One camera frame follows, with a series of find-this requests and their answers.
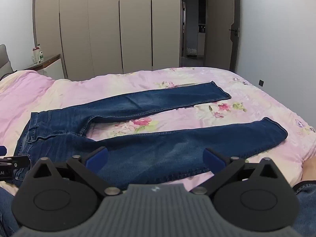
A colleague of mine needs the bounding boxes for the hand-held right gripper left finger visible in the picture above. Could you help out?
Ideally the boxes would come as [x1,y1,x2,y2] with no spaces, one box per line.
[29,147,123,196]

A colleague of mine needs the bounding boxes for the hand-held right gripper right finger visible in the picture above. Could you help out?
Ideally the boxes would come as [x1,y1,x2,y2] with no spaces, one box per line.
[190,148,285,196]

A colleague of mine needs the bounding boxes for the blue denim pants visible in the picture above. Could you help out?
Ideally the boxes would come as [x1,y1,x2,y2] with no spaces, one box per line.
[12,80,289,190]

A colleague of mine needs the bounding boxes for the person's left leg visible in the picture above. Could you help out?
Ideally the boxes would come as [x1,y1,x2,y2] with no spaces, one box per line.
[0,186,21,237]

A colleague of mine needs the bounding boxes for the person's leg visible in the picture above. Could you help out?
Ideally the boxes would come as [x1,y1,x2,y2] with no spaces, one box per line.
[0,186,21,237]
[292,157,316,236]

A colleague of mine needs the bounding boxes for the pink floral blanket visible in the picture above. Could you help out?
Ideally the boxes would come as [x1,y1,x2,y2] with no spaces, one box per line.
[0,67,316,203]

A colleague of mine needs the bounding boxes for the grey padded headboard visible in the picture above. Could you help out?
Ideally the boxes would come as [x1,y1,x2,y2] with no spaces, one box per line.
[0,44,14,76]

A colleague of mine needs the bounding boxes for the white nightstand with wooden top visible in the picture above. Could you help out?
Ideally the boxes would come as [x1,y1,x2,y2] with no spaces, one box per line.
[23,54,65,80]

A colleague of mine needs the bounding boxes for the person's right leg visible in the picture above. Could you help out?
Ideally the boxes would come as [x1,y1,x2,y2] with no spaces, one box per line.
[292,157,316,236]

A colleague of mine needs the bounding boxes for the grey room door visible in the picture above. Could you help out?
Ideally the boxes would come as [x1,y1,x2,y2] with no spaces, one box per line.
[204,0,241,72]

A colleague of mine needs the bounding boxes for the beige wardrobe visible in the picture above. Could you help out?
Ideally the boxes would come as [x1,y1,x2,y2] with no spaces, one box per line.
[33,0,182,82]

